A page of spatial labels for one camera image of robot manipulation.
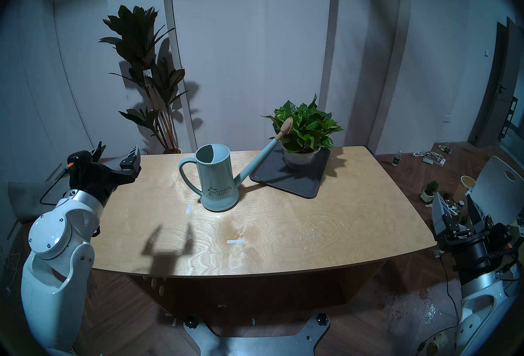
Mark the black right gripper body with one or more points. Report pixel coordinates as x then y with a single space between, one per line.
475 253

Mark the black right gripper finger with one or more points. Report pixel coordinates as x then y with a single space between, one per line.
478 218
443 218

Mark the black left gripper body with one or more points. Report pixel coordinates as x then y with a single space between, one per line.
94 181

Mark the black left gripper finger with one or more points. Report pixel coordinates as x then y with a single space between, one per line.
98 152
131 160

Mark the light blue watering can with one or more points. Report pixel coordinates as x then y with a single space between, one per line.
217 179

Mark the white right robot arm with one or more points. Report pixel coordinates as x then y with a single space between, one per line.
481 306

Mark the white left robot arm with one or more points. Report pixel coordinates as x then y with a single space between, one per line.
57 232

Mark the small potted floor plant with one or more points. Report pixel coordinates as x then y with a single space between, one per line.
429 191

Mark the tall dark leafy floor plant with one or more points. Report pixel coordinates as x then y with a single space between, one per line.
135 31

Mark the green potted pothos plant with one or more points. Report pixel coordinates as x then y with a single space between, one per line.
305 126

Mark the white chair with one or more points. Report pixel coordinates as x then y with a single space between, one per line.
495 191

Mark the yellow cup on floor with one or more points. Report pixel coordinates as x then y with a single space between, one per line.
466 185

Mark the pile of small floor clutter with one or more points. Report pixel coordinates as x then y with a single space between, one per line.
434 158

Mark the small dark floor bottle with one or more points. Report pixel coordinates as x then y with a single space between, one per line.
445 149

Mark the clear plastic bottle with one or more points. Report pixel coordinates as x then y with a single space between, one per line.
396 159

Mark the small tan floor item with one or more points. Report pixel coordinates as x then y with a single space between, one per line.
436 342

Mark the black metal rack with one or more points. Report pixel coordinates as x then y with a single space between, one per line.
509 117

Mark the dark door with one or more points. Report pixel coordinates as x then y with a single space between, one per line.
493 89

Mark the dark grey tray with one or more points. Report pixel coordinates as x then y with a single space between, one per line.
286 181

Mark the black base knob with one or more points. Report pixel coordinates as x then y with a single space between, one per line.
190 321
322 319

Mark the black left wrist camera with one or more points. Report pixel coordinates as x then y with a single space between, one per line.
80 160

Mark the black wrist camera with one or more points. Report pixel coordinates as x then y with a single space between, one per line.
80 160
502 234

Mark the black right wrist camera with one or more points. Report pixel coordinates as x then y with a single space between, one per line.
502 234

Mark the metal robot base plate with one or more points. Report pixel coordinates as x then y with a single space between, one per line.
286 343

